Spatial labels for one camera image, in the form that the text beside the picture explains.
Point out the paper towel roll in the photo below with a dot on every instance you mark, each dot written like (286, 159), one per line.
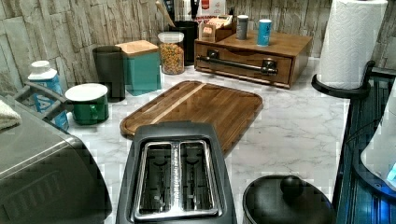
(349, 41)

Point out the dark metal drawer handle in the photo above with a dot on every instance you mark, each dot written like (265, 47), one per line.
(268, 67)

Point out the beige folded cloth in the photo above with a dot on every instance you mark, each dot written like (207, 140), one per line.
(8, 117)

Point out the black pot lid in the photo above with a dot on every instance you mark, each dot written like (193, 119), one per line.
(285, 199)

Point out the wooden drawer box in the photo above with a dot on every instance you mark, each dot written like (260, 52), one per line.
(289, 51)

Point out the teal canister wooden lid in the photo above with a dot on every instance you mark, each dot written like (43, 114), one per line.
(141, 61)

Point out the wooden spoon handle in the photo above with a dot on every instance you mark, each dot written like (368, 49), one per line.
(166, 15)

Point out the wooden tea bag organizer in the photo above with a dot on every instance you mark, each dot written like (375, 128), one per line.
(216, 29)

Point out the grey spice shaker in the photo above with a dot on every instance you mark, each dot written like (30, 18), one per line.
(242, 27)

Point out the blue spice shaker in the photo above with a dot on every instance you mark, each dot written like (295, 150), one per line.
(264, 32)

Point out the black paper towel holder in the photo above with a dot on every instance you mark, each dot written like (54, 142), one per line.
(359, 93)

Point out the green enamel mug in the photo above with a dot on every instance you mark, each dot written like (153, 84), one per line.
(90, 103)

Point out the glass jar of cereal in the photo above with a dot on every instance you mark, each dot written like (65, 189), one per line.
(172, 52)

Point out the black tall cup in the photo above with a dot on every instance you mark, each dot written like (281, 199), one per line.
(109, 67)

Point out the wooden cutting board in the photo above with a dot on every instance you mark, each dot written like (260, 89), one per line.
(230, 111)

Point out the black utensil holder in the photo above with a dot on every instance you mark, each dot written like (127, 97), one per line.
(190, 31)

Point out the black two-slot toaster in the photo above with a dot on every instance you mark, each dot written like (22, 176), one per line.
(176, 174)

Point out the red white box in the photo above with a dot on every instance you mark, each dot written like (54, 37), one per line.
(211, 7)

